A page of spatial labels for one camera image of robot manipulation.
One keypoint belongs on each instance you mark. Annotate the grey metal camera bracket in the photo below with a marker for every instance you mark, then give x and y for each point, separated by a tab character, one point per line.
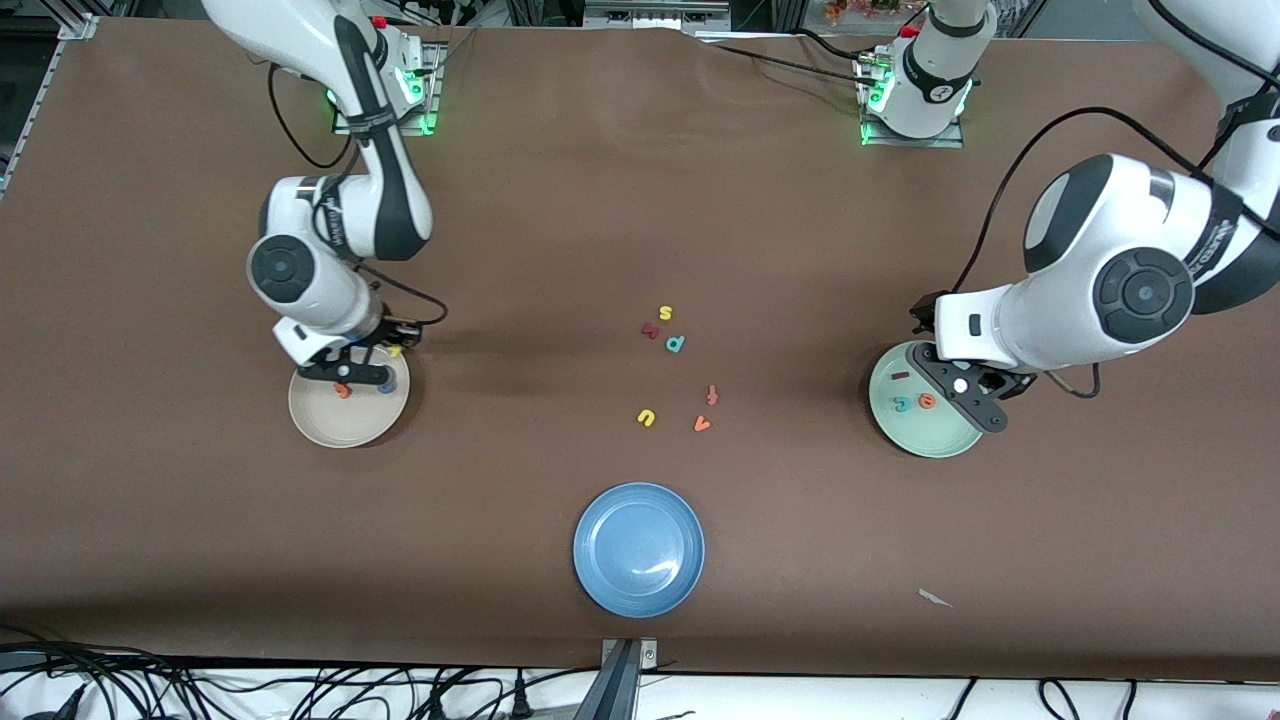
620	690

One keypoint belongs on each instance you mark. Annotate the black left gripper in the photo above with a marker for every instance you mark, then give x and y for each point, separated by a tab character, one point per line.
921	312

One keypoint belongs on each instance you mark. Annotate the blue plate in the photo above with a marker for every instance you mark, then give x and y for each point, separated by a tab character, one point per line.
638	550

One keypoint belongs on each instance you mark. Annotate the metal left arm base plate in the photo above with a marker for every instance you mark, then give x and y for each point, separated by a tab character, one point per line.
950	142

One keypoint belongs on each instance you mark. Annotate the pale green plate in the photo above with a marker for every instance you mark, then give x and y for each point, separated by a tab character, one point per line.
920	430

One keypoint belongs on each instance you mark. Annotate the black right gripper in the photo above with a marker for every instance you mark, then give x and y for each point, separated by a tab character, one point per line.
388	334

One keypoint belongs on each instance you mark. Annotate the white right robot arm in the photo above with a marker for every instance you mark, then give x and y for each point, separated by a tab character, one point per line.
285	270

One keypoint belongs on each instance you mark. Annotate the small white paper scrap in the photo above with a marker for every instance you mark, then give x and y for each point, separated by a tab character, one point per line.
932	597

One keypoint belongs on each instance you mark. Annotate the aluminium frame rail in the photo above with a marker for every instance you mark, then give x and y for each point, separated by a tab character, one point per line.
655	15

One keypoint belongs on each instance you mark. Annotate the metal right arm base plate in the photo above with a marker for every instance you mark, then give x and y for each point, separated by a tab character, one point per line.
425	110

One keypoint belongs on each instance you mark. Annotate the beige brown plate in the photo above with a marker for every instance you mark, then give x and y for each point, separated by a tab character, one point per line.
345	420

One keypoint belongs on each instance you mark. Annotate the aluminium corner bracket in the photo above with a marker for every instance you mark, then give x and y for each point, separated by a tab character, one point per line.
77	27

